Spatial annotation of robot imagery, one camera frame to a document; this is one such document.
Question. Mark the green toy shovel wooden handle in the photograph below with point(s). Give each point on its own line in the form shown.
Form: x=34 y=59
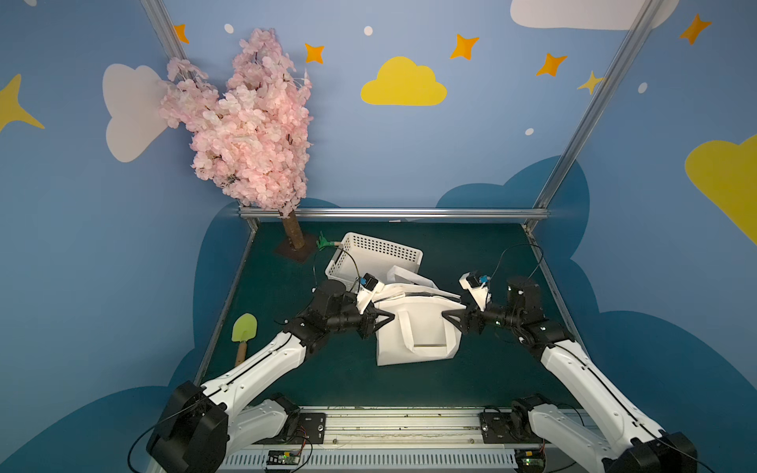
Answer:
x=244 y=330

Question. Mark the aluminium left corner post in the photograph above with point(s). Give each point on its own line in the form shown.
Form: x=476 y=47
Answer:
x=162 y=24

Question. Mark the white insulated delivery bag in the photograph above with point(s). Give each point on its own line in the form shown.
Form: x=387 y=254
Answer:
x=418 y=333

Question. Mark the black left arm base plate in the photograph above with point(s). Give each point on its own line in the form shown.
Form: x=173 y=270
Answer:
x=305 y=425

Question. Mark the white perforated plastic basket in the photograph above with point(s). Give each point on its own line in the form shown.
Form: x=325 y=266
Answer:
x=358 y=254

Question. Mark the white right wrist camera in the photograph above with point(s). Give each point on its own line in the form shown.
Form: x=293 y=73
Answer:
x=477 y=285

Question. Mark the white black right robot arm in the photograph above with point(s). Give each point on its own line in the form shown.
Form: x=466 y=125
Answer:
x=625 y=440

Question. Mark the aluminium right corner post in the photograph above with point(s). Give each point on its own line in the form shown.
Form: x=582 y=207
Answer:
x=622 y=61

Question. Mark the aluminium corner post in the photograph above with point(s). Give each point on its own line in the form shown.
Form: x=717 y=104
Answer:
x=622 y=61
x=162 y=24

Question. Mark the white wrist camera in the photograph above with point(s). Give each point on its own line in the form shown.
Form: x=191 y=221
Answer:
x=477 y=285
x=368 y=287

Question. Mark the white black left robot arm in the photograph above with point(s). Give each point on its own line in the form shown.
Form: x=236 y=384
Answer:
x=202 y=424

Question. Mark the aluminium back table rail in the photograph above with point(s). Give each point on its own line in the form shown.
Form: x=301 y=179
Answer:
x=412 y=214

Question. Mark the pink artificial blossom tree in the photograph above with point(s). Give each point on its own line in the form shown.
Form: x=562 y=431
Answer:
x=252 y=140

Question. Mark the aluminium table rail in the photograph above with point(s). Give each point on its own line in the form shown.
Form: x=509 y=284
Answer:
x=578 y=306
x=221 y=261
x=412 y=214

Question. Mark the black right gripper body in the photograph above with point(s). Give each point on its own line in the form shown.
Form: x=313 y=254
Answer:
x=469 y=318

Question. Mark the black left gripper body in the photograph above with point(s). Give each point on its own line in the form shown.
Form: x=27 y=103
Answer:
x=367 y=322

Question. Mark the aluminium right table rail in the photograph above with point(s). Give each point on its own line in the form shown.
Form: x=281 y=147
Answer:
x=578 y=306

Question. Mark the aluminium left table rail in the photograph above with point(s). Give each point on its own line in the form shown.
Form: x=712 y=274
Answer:
x=221 y=261

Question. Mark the right green circuit board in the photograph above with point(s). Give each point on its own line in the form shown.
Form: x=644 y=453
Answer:
x=530 y=461

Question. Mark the small green plant toy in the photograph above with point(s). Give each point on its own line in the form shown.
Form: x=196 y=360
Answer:
x=323 y=243

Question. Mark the green circuit board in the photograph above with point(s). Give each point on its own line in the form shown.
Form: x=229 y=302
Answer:
x=530 y=461
x=283 y=459

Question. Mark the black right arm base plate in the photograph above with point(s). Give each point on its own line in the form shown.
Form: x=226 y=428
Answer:
x=498 y=426

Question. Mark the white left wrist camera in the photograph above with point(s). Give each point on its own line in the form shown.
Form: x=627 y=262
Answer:
x=368 y=287

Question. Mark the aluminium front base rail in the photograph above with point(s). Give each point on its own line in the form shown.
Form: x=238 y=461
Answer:
x=373 y=439

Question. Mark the left green circuit board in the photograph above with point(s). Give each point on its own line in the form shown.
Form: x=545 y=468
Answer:
x=283 y=459

